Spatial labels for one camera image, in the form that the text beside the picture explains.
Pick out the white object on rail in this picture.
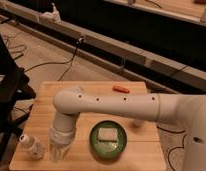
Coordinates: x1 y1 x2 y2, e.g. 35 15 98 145
41 4 61 22

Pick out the pale sponge block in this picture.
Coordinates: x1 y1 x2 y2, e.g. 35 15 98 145
98 128 118 141

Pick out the clear plastic water bottle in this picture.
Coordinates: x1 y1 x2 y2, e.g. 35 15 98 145
19 134 45 160

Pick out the black cable right floor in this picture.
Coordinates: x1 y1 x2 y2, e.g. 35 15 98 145
157 123 190 171

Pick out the black floor cable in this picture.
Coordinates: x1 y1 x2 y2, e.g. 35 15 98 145
24 36 86 82

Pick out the green round plate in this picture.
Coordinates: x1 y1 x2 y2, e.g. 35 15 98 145
89 120 127 159

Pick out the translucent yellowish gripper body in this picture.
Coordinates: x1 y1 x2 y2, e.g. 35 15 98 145
49 127 75 163

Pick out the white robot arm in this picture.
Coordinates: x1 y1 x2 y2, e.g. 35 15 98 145
49 87 206 171

